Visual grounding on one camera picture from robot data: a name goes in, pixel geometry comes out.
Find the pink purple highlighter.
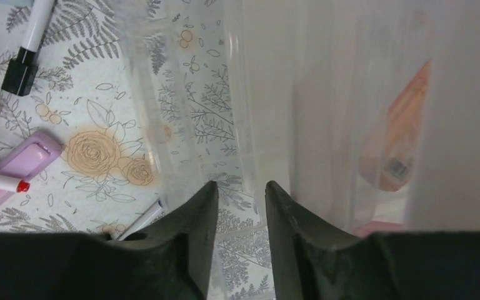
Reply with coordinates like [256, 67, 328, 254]
[0, 131, 63, 205]

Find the white plastic drawer unit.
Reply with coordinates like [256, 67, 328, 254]
[111, 0, 480, 300]

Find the black cap whiteboard marker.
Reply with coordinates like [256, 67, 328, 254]
[1, 0, 55, 96]

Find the blue cap marker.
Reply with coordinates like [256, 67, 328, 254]
[114, 199, 166, 241]

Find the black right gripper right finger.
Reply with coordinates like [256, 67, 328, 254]
[265, 181, 480, 299]

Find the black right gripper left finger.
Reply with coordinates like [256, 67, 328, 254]
[0, 181, 219, 299]

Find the floral table cloth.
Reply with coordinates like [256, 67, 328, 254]
[0, 1, 275, 299]

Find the red cap marker on highlighters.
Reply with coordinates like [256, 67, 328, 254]
[0, 175, 31, 193]

